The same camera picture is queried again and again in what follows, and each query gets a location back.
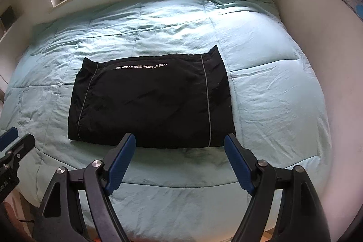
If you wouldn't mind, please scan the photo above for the black picture frame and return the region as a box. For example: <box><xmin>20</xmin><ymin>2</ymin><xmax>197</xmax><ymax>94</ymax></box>
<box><xmin>1</xmin><ymin>6</ymin><xmax>17</xmax><ymax>30</ymax></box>

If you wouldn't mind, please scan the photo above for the black hooded jacket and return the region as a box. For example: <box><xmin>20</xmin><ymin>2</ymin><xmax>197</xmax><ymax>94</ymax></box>
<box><xmin>68</xmin><ymin>47</ymin><xmax>235</xmax><ymax>149</ymax></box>

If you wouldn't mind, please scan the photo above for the white wall shelf unit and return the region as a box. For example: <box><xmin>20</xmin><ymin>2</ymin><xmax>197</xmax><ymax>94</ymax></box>
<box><xmin>1</xmin><ymin>0</ymin><xmax>31</xmax><ymax>95</ymax></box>

